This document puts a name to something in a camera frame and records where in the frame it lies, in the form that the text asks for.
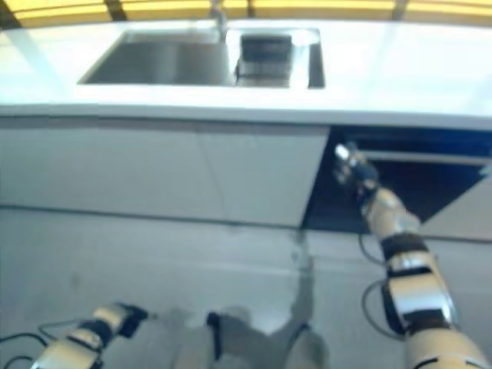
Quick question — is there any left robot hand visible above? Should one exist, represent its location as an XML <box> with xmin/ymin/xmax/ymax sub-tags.
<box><xmin>91</xmin><ymin>302</ymin><xmax>158</xmax><ymax>335</ymax></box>

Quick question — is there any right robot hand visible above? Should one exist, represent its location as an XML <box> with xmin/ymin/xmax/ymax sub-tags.
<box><xmin>332</xmin><ymin>141</ymin><xmax>381</xmax><ymax>201</ymax></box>

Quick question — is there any open built-in dishwasher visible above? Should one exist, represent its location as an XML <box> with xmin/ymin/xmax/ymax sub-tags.
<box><xmin>301</xmin><ymin>125</ymin><xmax>492</xmax><ymax>234</ymax></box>

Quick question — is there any white glossy cabinet door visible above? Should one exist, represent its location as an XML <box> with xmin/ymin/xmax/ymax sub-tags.
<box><xmin>0</xmin><ymin>115</ymin><xmax>226</xmax><ymax>222</ymax></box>
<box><xmin>195</xmin><ymin>125</ymin><xmax>331</xmax><ymax>230</ymax></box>

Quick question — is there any black sink drying rack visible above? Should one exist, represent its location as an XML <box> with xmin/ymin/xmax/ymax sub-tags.
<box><xmin>234</xmin><ymin>33</ymin><xmax>293</xmax><ymax>88</ymax></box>

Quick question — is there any stainless steel sink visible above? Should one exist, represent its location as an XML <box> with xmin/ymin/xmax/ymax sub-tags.
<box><xmin>76</xmin><ymin>26</ymin><xmax>327</xmax><ymax>90</ymax></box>

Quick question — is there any chrome kitchen faucet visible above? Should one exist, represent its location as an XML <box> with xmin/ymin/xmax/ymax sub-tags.
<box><xmin>207</xmin><ymin>0</ymin><xmax>228</xmax><ymax>39</ymax></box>

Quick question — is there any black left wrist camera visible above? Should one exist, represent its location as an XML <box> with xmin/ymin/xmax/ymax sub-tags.
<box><xmin>121</xmin><ymin>313</ymin><xmax>145</xmax><ymax>338</ymax></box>

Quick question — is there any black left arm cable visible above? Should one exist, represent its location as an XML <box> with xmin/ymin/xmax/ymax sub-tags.
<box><xmin>0</xmin><ymin>314</ymin><xmax>97</xmax><ymax>369</ymax></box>

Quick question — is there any dark window frame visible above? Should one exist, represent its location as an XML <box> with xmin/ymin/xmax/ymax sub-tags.
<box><xmin>0</xmin><ymin>0</ymin><xmax>492</xmax><ymax>30</ymax></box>

